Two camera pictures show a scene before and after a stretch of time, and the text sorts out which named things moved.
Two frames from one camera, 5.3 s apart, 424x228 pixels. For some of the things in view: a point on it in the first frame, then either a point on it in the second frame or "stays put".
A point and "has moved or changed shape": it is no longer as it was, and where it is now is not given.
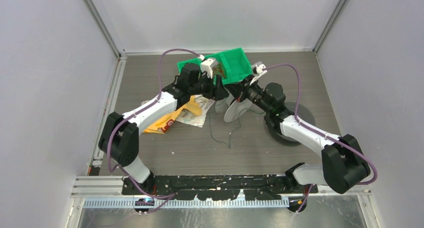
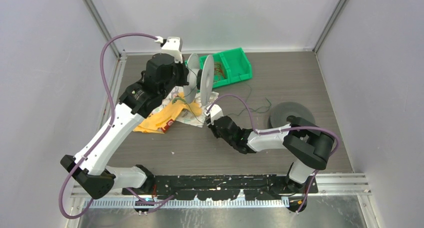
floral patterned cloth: x=187 y=117 stays put
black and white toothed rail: x=215 y=187 stays put
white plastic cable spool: x=236 y=108 has moved or changed shape
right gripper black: x=240 y=89 → x=212 y=126
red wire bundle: x=217 y=69 stays put
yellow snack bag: x=161 y=125 stays put
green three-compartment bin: x=232 y=65 stays put
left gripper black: x=216 y=91 → x=184 y=71
